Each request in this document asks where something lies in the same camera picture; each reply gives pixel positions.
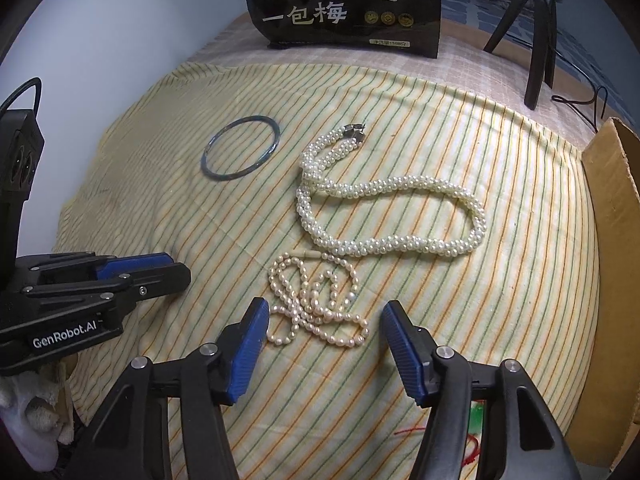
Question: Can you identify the black snack bag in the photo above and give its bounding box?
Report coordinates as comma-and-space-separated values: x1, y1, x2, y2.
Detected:
238, 0, 442, 60

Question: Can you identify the brown cardboard box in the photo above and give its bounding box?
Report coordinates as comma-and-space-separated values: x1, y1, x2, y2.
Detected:
564, 117, 640, 472

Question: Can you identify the pink pearl strand necklace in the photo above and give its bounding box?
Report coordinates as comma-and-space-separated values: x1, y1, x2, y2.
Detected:
266, 248, 371, 349

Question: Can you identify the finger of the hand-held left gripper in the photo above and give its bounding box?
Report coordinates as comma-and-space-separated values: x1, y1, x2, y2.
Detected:
19, 262, 192, 322
15, 252, 174, 283

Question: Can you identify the black tripod stand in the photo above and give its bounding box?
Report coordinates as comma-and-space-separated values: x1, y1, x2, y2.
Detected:
482, 0, 559, 110

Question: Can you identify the white twisted pearl necklace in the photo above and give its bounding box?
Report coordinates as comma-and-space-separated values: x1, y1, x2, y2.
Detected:
295, 122, 487, 260

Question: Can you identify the blue-green bangle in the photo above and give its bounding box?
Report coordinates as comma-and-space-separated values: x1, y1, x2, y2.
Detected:
200, 115, 281, 181

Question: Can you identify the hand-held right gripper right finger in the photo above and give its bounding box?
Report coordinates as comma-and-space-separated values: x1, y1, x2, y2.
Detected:
382, 300, 584, 480

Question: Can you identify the yellow striped cloth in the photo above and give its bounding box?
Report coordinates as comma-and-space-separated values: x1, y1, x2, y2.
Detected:
52, 9, 602, 480

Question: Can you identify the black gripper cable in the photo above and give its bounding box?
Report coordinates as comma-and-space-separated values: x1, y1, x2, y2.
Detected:
0, 77, 43, 116

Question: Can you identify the white fluffy cloth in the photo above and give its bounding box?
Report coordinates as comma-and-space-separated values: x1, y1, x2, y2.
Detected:
0, 351, 77, 472

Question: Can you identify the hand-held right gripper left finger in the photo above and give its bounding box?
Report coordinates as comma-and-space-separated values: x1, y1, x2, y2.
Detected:
75, 297, 271, 480

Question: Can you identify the thin black cable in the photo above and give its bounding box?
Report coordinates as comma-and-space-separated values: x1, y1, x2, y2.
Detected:
551, 85, 609, 132

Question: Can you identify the red string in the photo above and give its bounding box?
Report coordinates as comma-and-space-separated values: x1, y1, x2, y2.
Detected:
394, 399, 490, 467

